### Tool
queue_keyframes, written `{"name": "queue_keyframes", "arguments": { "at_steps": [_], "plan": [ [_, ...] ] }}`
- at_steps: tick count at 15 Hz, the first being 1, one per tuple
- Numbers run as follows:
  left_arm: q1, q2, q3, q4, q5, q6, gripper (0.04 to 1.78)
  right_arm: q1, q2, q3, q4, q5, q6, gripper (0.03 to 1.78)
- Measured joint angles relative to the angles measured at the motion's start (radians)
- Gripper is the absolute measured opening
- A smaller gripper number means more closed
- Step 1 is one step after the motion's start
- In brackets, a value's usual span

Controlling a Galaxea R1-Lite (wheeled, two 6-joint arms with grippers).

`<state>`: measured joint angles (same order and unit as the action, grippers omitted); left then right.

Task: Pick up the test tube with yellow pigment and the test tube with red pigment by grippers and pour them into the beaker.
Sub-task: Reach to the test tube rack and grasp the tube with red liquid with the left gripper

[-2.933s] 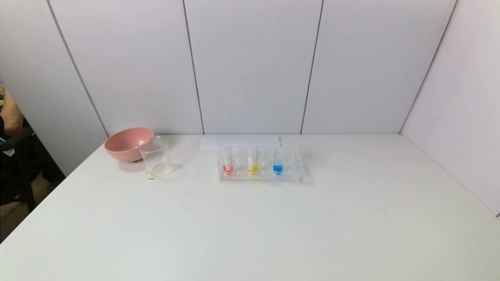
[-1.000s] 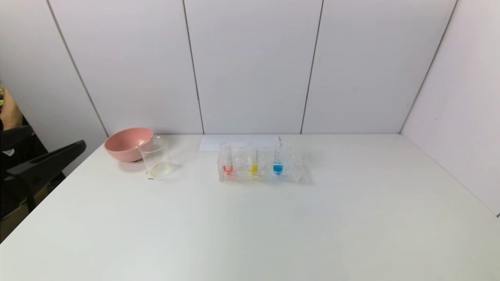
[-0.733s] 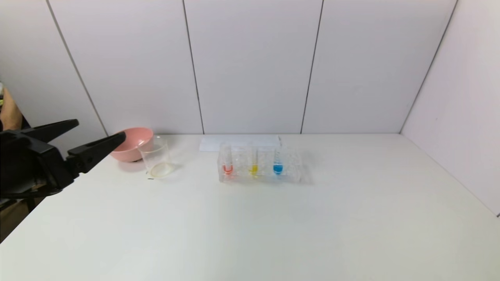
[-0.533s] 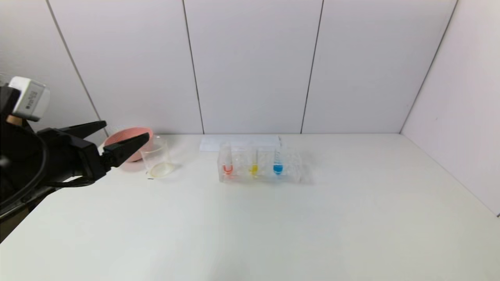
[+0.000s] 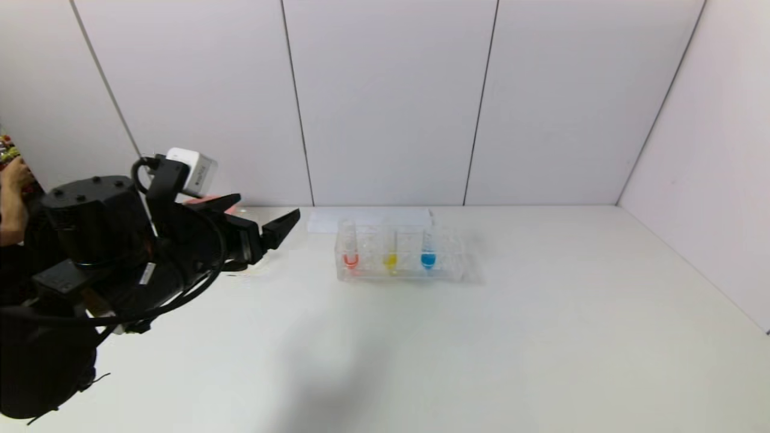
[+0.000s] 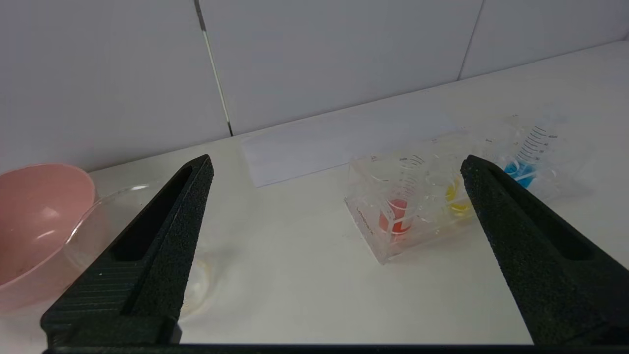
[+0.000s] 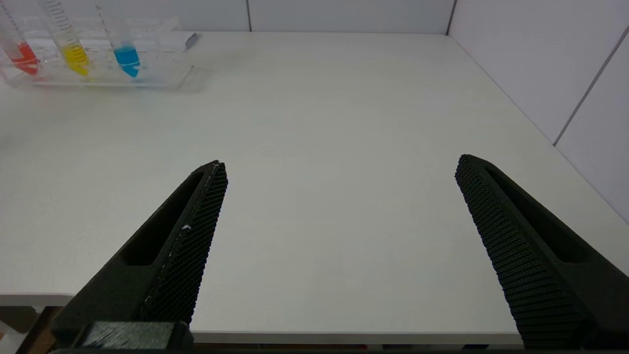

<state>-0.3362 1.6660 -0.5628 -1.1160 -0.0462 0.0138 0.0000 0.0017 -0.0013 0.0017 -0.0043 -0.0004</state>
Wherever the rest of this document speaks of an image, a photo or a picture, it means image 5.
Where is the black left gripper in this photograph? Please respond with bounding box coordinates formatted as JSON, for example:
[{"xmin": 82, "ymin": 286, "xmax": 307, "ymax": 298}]
[{"xmin": 159, "ymin": 193, "xmax": 301, "ymax": 275}]

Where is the test tube with red pigment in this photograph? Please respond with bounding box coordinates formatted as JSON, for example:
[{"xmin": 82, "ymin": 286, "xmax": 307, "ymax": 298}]
[{"xmin": 342, "ymin": 219, "xmax": 360, "ymax": 269}]

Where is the bare person forearm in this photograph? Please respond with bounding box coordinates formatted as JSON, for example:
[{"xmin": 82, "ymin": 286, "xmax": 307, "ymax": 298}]
[{"xmin": 0, "ymin": 189, "xmax": 28, "ymax": 247}]

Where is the test tube with yellow pigment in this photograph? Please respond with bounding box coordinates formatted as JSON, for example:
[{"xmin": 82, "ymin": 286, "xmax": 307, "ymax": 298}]
[{"xmin": 383, "ymin": 229, "xmax": 399, "ymax": 271}]

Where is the clear acrylic test tube rack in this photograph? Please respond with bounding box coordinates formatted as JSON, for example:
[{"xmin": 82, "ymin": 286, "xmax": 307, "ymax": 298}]
[{"xmin": 335, "ymin": 219, "xmax": 466, "ymax": 282}]

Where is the test tube with blue pigment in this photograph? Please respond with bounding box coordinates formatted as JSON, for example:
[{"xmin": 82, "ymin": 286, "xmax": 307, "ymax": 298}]
[{"xmin": 420, "ymin": 218, "xmax": 437, "ymax": 269}]

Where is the bare person hand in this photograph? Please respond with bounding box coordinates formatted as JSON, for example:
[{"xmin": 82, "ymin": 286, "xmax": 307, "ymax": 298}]
[{"xmin": 0, "ymin": 158, "xmax": 34, "ymax": 194}]

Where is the flat white paper box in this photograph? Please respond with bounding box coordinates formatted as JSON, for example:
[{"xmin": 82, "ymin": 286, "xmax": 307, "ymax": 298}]
[{"xmin": 307, "ymin": 208, "xmax": 434, "ymax": 235}]

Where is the colourful packet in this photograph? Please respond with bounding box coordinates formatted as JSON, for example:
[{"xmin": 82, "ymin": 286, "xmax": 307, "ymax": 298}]
[{"xmin": 0, "ymin": 134, "xmax": 22, "ymax": 169}]

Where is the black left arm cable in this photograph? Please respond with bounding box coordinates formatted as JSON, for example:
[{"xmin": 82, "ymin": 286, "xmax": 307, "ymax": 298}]
[{"xmin": 0, "ymin": 155, "xmax": 228, "ymax": 328}]

